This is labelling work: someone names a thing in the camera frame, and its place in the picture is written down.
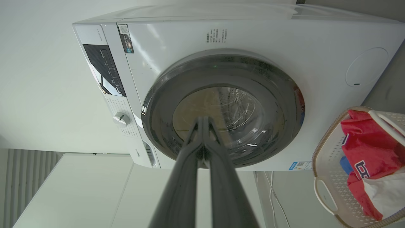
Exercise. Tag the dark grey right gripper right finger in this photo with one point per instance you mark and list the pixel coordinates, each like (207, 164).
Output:
(231, 196)

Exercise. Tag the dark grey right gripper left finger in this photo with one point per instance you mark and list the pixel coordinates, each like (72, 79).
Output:
(177, 190)

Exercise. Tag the white appliance control knob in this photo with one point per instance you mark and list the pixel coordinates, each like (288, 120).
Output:
(121, 119)

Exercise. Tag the dark round washer door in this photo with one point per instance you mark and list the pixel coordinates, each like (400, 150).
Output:
(272, 95)

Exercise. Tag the white front-load washing machine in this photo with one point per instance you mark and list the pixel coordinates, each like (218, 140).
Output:
(316, 63)

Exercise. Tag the white cabinet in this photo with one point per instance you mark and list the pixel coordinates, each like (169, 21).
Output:
(95, 193)

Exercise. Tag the white perforated laundry basket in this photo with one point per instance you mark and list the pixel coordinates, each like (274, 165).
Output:
(329, 171)

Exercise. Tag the blue cloth item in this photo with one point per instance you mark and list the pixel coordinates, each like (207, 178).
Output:
(346, 165)

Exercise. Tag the white ribbed radiator panel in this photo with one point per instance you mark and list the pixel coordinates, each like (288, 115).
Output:
(28, 180)

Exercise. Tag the red garment with lettering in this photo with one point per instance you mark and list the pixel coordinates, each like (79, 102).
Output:
(370, 142)

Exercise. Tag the white cloth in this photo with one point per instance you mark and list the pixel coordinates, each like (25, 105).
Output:
(387, 196)

